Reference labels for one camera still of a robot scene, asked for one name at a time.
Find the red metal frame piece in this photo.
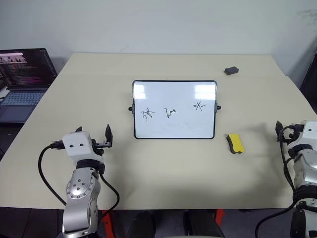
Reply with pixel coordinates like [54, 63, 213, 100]
[213, 209, 225, 224]
[100, 210, 112, 238]

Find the open blue-grey laptop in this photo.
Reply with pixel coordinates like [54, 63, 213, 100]
[0, 48, 58, 124]

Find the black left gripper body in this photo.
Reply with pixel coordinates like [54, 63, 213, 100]
[90, 138, 111, 157]

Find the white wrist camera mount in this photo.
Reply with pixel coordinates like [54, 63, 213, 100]
[61, 131, 104, 164]
[300, 120, 317, 149]

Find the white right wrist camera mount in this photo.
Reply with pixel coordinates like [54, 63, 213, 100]
[300, 120, 317, 149]

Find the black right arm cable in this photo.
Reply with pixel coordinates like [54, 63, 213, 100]
[255, 125, 302, 238]

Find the small black-framed whiteboard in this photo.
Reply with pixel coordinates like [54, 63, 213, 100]
[128, 79, 222, 140]

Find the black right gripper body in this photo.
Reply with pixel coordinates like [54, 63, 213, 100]
[282, 123, 305, 147]

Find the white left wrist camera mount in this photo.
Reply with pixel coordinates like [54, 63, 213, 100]
[61, 131, 104, 164]

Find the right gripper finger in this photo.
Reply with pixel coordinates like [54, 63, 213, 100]
[275, 120, 284, 142]

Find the small dark grey object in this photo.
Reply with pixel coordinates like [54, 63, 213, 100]
[223, 66, 240, 76]

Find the yellow sponge eraser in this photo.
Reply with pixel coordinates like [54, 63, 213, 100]
[225, 133, 246, 155]

